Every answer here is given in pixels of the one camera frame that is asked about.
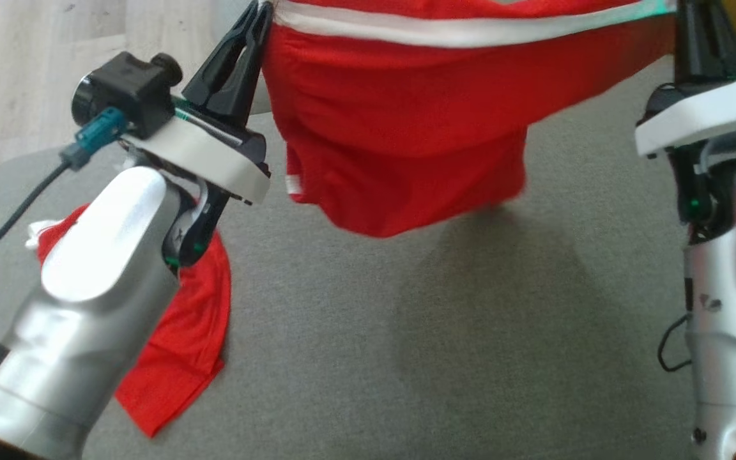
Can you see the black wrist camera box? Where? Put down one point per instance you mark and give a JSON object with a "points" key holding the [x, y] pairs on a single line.
{"points": [[125, 89]]}

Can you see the red shorts with white stripe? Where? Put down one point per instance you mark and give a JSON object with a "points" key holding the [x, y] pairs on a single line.
{"points": [[406, 128]]}

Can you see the yellow and grey sofa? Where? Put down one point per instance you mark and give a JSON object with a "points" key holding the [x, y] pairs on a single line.
{"points": [[406, 351]]}

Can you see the red jersey with white sleeves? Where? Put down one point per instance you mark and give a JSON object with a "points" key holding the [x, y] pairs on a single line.
{"points": [[183, 345]]}

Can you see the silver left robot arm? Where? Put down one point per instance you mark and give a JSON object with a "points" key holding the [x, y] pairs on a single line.
{"points": [[74, 319]]}

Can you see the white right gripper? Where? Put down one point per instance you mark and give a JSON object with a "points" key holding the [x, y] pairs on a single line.
{"points": [[700, 115]]}

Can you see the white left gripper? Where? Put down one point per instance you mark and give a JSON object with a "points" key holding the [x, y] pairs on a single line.
{"points": [[214, 160]]}

